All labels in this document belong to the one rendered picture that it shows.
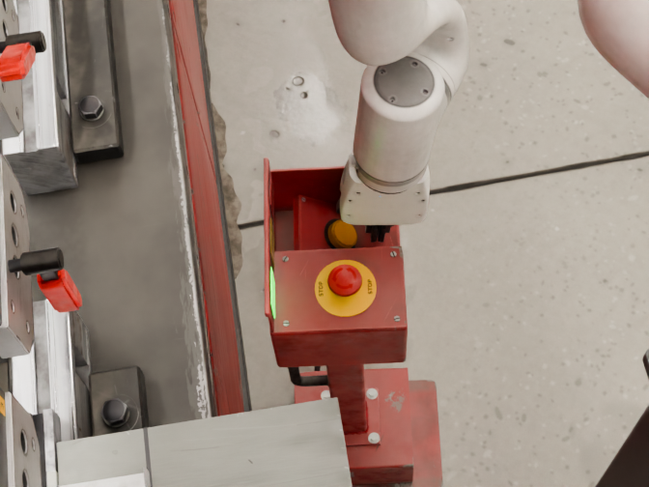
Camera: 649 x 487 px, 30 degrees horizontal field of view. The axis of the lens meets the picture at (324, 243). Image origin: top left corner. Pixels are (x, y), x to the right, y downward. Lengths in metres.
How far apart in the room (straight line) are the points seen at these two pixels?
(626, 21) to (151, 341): 0.69
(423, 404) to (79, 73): 1.00
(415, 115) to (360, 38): 0.12
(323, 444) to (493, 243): 1.24
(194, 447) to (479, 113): 1.44
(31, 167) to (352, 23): 0.44
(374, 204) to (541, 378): 0.91
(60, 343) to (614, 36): 0.65
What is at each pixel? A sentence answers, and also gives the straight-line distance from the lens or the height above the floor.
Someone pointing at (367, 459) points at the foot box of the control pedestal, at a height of 0.12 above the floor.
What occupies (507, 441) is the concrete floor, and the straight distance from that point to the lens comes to 2.15.
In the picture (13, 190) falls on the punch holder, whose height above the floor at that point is 1.22.
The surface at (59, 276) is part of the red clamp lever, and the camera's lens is 0.96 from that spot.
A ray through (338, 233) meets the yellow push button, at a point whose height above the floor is 0.73.
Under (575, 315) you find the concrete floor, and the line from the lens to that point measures 2.25.
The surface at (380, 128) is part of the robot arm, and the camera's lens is 1.20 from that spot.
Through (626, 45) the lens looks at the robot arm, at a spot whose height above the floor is 1.42.
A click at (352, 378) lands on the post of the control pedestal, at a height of 0.40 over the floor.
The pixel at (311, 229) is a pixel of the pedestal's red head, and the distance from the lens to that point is 1.47.
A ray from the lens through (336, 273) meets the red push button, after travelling 1.37.
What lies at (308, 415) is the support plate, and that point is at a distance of 1.11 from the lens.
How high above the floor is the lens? 2.06
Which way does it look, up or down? 64 degrees down
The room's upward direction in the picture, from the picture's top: 6 degrees counter-clockwise
